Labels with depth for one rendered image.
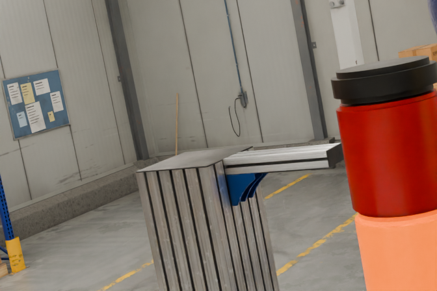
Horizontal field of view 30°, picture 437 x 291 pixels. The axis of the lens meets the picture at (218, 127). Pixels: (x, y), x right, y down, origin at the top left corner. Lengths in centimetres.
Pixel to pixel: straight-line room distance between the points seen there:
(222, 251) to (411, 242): 184
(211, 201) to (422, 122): 182
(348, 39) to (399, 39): 694
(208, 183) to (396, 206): 180
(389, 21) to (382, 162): 1174
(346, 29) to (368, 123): 479
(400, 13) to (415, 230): 1167
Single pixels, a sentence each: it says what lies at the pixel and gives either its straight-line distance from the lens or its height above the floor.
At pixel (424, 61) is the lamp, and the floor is 234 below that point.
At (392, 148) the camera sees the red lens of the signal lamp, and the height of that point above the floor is 230.
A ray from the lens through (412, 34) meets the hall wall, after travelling 1201.
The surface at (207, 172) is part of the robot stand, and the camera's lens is 216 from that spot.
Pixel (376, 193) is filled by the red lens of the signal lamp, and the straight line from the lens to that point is 38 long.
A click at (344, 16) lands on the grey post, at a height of 232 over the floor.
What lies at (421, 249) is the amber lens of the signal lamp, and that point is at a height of 225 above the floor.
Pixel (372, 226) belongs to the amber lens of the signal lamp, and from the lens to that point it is 39.
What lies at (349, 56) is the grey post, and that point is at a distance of 517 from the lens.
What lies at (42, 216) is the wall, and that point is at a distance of 1226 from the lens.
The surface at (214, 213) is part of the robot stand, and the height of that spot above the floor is 190.
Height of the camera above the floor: 237
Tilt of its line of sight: 7 degrees down
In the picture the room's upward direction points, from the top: 11 degrees counter-clockwise
